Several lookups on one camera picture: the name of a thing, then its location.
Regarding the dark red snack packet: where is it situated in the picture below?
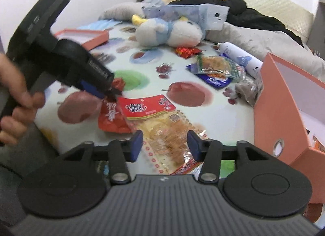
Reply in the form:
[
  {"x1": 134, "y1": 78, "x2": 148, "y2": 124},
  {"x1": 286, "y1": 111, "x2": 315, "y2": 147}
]
[{"x1": 97, "y1": 94, "x2": 132, "y2": 134}]

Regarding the red yellow tofu snack packet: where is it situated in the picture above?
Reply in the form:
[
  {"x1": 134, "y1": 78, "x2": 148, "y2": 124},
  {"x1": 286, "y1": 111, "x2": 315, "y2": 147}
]
[{"x1": 118, "y1": 95, "x2": 207, "y2": 174}]

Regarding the green vegetable snack packet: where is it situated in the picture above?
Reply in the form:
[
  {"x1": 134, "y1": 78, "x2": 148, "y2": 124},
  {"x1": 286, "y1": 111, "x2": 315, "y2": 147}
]
[{"x1": 195, "y1": 56, "x2": 246, "y2": 81}]

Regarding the person's left hand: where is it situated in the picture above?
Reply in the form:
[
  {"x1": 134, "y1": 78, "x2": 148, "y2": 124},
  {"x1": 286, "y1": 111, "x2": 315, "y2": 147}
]
[{"x1": 1, "y1": 53, "x2": 45, "y2": 146}]

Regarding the pink box lid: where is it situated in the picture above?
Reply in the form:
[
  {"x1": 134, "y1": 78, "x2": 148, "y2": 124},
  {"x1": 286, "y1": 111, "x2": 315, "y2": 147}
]
[{"x1": 54, "y1": 29, "x2": 109, "y2": 51}]

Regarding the fruit print bedsheet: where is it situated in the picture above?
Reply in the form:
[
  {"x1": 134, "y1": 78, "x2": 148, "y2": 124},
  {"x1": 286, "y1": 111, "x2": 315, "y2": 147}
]
[{"x1": 34, "y1": 20, "x2": 257, "y2": 176}]

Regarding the brown clear snack bag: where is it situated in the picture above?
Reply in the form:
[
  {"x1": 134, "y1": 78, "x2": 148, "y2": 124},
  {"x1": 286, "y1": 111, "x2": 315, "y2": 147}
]
[{"x1": 235, "y1": 72, "x2": 264, "y2": 107}]

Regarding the pink storage box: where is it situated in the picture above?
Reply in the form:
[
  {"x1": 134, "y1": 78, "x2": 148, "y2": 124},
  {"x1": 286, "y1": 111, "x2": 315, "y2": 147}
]
[{"x1": 254, "y1": 53, "x2": 324, "y2": 204}]

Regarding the white spray can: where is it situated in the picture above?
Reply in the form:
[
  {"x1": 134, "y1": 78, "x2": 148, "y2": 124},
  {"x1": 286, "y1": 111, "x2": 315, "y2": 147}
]
[{"x1": 218, "y1": 42, "x2": 263, "y2": 78}]

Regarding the small red foil packet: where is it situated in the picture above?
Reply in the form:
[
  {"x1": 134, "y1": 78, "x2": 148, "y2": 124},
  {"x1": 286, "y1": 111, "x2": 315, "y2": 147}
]
[{"x1": 175, "y1": 47, "x2": 202, "y2": 59}]

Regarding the blue white plush toy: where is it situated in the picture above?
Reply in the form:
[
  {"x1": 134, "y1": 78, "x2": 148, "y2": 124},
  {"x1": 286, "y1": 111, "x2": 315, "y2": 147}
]
[{"x1": 132, "y1": 15, "x2": 203, "y2": 48}]

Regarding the grey duvet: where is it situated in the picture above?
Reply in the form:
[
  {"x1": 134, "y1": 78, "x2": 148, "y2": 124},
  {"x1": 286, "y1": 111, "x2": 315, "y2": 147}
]
[{"x1": 99, "y1": 2, "x2": 324, "y2": 81}]

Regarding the blue plastic bag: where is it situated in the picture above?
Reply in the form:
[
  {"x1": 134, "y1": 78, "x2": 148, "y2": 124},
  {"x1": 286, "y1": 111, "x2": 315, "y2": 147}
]
[{"x1": 141, "y1": 0, "x2": 230, "y2": 31}]

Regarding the black clothing pile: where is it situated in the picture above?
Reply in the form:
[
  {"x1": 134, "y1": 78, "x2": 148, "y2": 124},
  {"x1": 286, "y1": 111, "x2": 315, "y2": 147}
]
[{"x1": 169, "y1": 0, "x2": 303, "y2": 46}]

